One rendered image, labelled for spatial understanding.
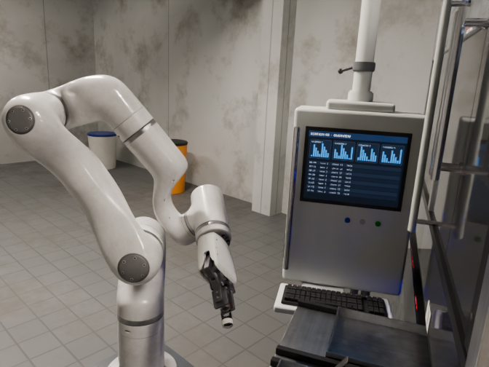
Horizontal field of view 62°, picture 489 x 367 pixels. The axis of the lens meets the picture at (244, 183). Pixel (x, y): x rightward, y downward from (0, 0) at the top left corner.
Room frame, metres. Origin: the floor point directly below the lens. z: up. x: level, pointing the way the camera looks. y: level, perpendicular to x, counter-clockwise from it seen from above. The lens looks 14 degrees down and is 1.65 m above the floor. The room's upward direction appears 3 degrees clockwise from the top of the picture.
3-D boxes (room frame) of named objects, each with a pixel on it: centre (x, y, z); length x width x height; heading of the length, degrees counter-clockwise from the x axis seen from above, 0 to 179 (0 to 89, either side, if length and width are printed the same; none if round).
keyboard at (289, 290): (1.46, -0.37, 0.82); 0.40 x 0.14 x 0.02; 78
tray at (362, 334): (1.07, -0.46, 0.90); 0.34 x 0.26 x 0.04; 71
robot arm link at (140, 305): (0.98, 0.26, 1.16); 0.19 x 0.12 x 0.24; 7
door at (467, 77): (1.22, -0.62, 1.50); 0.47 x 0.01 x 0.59; 161
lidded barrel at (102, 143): (7.11, 2.52, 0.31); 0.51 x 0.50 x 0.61; 137
